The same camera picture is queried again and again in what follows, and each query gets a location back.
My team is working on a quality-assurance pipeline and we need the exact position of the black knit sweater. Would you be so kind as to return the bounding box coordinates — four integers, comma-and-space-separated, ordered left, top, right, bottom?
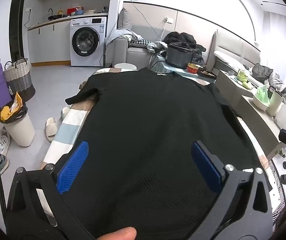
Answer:
63, 69, 260, 239

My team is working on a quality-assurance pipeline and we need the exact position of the black clothes pile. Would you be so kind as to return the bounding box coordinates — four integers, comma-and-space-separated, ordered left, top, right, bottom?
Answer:
163, 31, 206, 66

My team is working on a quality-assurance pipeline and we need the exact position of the person's left hand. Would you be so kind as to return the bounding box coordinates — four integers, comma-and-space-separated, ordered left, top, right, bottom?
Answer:
97, 227, 137, 240

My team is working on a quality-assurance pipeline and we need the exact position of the beige slipper near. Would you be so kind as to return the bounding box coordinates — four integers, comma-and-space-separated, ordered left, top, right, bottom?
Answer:
45, 117, 58, 142

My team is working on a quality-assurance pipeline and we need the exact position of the beige slipper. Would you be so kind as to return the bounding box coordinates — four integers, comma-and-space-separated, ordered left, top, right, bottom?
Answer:
61, 106, 70, 120
45, 117, 58, 142

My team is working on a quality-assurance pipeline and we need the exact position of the checkered bed blanket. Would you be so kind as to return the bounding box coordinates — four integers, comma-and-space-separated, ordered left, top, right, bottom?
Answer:
41, 65, 271, 221

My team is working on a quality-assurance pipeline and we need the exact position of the white bowl with green bag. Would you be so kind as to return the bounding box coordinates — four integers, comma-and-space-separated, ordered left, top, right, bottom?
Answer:
252, 85, 270, 111

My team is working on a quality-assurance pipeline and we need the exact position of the beige slipper far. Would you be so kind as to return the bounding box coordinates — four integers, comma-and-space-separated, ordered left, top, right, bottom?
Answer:
61, 106, 70, 120

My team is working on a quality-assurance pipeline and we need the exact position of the white sneaker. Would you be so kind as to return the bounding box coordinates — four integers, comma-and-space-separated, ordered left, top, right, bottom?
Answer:
0, 129, 11, 155

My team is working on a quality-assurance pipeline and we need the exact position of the white trash bin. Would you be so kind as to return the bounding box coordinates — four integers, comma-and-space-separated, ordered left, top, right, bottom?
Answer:
0, 105, 36, 147

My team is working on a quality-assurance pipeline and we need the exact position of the black food tray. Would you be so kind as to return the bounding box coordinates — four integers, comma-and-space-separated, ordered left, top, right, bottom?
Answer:
198, 67, 217, 80

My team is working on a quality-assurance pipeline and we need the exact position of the red round food tin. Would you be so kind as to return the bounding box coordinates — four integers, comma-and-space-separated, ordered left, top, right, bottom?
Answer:
187, 63, 199, 74

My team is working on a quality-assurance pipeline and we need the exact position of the woven laundry basket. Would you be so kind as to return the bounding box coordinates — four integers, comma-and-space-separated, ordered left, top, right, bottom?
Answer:
3, 57, 36, 102

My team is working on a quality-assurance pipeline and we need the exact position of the black rice cooker pot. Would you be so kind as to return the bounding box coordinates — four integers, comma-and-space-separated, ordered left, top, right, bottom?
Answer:
165, 43, 193, 69

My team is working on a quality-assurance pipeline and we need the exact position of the white round stool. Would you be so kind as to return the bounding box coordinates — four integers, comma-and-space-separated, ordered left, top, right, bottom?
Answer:
114, 63, 137, 70

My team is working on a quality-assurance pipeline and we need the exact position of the grey sofa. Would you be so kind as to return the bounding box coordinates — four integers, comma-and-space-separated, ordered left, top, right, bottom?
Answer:
111, 3, 173, 69

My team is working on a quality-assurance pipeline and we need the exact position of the white washing machine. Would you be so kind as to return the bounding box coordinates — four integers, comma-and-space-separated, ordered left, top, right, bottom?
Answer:
70, 15, 107, 67

